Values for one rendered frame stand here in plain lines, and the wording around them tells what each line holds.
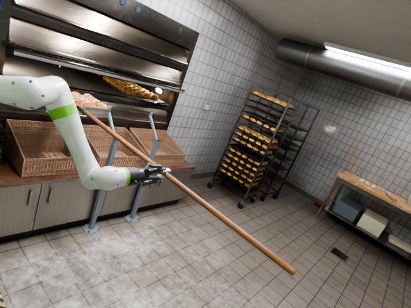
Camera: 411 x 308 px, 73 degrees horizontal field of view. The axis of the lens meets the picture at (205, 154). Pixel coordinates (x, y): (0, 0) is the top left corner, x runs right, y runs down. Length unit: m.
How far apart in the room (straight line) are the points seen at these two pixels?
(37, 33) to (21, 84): 1.48
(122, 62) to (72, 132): 1.76
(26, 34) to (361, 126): 5.40
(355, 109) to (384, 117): 0.50
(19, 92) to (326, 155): 5.67
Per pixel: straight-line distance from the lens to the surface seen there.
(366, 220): 5.52
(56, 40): 2.73
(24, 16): 2.62
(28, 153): 2.83
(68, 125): 1.35
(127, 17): 2.98
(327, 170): 6.24
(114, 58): 2.97
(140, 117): 3.36
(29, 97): 1.21
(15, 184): 2.42
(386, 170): 6.07
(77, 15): 2.75
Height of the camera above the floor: 1.81
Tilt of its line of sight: 17 degrees down
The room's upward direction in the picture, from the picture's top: 21 degrees clockwise
